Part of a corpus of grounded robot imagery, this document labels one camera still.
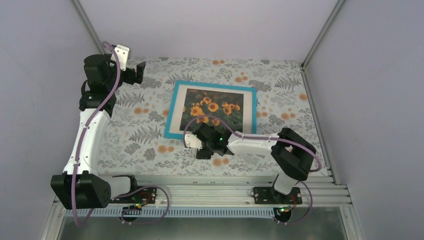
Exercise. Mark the right aluminium corner post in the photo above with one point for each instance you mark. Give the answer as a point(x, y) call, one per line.
point(333, 14)

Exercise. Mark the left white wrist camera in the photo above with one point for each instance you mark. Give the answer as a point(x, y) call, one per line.
point(123, 54)

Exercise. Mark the white paper mat border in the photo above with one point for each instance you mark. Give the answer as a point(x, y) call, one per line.
point(246, 112)

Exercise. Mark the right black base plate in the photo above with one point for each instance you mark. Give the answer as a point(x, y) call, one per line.
point(268, 196)

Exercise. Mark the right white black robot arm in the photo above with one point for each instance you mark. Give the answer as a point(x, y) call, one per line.
point(293, 154)

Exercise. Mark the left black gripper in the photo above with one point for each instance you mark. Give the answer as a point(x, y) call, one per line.
point(131, 79)

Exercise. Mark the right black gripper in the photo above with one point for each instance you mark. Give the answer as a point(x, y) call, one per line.
point(204, 154)

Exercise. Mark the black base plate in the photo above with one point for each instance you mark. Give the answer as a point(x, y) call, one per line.
point(145, 196)
point(268, 196)

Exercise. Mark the aluminium rail base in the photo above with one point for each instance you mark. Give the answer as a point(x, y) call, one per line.
point(326, 213)

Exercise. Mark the floral patterned table mat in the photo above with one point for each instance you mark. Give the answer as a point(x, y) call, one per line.
point(134, 141)

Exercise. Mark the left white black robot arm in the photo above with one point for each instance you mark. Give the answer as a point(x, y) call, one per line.
point(79, 186)

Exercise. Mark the slotted grey cable duct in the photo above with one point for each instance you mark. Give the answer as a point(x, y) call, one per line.
point(182, 212)

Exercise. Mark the teal wooden picture frame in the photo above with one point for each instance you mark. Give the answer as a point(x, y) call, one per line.
point(253, 112)

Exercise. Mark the left aluminium corner post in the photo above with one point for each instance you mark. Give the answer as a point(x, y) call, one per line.
point(87, 24)

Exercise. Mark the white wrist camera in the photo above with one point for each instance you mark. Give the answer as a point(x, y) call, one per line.
point(123, 54)
point(192, 142)

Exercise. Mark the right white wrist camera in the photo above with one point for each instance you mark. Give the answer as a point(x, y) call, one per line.
point(192, 142)

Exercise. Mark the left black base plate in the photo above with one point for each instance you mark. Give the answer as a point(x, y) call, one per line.
point(145, 196)

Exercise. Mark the aluminium corner post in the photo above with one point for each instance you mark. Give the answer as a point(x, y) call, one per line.
point(333, 14)
point(87, 24)

